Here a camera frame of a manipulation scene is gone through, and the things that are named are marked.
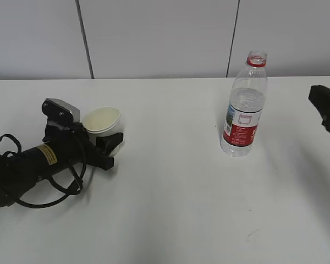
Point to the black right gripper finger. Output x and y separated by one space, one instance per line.
319 96

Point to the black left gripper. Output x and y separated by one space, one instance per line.
72 144

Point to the white paper cup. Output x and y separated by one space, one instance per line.
102 122

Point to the clear plastic water bottle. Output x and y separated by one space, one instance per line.
246 102

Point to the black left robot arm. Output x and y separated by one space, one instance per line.
20 171

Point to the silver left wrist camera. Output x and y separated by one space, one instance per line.
60 113

